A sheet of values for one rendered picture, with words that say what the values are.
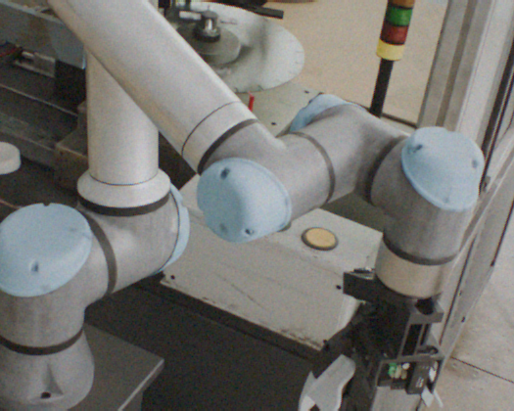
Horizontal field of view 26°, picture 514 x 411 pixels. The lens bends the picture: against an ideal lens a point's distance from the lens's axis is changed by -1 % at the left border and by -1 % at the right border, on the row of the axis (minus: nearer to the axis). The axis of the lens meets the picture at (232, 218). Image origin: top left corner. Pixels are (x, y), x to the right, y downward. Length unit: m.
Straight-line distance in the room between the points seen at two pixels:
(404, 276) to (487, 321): 1.90
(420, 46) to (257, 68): 0.74
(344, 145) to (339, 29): 1.43
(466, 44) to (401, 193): 0.33
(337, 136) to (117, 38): 0.22
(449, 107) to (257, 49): 0.57
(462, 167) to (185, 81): 0.26
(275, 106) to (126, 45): 0.87
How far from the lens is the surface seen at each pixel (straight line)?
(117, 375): 1.46
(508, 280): 3.12
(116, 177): 1.33
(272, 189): 0.96
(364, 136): 1.05
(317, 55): 2.31
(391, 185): 1.03
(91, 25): 1.07
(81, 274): 1.31
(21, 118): 1.96
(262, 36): 1.88
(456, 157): 1.00
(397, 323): 1.09
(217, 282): 1.56
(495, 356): 2.84
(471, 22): 1.29
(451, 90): 1.34
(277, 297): 1.52
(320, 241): 1.48
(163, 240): 1.38
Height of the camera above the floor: 1.75
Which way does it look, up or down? 35 degrees down
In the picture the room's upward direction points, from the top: 9 degrees clockwise
